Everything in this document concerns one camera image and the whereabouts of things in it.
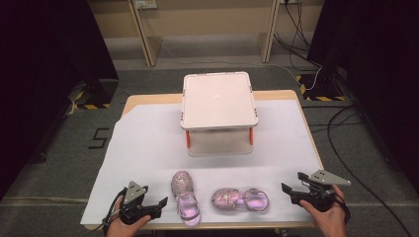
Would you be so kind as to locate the pink glitter sandal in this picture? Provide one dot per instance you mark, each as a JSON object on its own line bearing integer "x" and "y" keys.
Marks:
{"x": 227, "y": 198}
{"x": 182, "y": 184}

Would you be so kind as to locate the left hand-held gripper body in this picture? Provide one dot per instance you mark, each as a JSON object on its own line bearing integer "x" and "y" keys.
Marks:
{"x": 133, "y": 194}

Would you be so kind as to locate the black curtain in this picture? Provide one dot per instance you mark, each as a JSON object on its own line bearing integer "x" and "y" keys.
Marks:
{"x": 42, "y": 82}
{"x": 378, "y": 65}

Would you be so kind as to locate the white table sheet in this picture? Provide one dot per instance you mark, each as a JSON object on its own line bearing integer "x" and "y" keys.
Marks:
{"x": 145, "y": 148}

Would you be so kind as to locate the person's right hand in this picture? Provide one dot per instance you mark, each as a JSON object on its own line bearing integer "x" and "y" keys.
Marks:
{"x": 329, "y": 222}

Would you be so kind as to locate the stand base with hazard tape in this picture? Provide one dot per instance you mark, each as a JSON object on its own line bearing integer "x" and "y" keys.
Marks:
{"x": 321, "y": 87}
{"x": 95, "y": 95}

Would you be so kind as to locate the light wooden desk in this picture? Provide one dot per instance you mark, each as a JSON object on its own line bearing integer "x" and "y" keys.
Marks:
{"x": 204, "y": 19}

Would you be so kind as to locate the person's left hand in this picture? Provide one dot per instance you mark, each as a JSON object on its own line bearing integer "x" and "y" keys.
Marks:
{"x": 120, "y": 229}

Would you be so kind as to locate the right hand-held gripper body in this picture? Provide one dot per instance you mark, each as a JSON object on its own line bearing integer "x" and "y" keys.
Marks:
{"x": 321, "y": 197}

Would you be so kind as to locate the white wall socket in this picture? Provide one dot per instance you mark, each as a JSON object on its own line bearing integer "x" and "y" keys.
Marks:
{"x": 145, "y": 4}

